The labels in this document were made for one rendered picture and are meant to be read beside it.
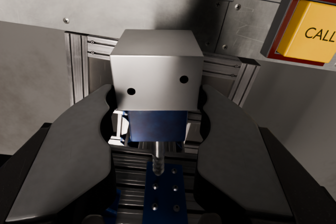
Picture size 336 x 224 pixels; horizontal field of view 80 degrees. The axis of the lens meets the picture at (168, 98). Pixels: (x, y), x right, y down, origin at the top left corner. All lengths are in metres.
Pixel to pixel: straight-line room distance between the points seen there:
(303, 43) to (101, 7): 0.24
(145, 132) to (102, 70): 0.83
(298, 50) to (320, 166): 1.88
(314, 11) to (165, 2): 0.16
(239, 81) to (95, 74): 0.67
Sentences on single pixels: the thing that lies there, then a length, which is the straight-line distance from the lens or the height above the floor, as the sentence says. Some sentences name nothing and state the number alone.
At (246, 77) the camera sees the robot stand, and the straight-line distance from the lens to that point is 1.00.
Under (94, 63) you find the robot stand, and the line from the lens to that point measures 0.97.
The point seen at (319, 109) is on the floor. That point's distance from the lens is 1.67.
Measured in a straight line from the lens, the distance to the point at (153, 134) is 0.15.
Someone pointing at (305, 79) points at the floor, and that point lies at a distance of 1.47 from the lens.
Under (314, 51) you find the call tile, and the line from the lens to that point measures 0.29.
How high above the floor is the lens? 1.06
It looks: 58 degrees down
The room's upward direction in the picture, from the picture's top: 177 degrees clockwise
